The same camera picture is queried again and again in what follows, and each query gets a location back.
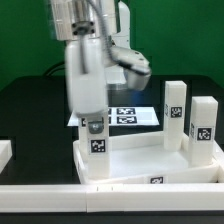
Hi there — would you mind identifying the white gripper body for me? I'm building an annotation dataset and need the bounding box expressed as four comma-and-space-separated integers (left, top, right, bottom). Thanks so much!
65, 38, 108, 117

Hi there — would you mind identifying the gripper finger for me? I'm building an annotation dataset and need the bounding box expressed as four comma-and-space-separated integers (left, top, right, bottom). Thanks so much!
87, 117, 104, 134

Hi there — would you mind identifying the white desk top tray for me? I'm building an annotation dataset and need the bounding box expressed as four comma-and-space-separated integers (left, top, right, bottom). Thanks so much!
73, 131, 224, 184

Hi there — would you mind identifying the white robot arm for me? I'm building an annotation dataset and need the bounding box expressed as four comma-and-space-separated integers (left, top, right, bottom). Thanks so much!
48, 0, 126, 135

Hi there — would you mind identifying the white marker sheet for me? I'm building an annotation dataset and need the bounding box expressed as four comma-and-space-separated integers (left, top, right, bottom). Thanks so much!
67, 106, 160, 128

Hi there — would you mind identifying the white front fence bar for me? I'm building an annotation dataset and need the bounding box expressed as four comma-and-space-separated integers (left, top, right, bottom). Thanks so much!
0, 183, 224, 213

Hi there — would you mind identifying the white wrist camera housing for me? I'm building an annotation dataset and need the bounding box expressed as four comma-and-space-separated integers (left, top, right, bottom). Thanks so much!
112, 46, 152, 91

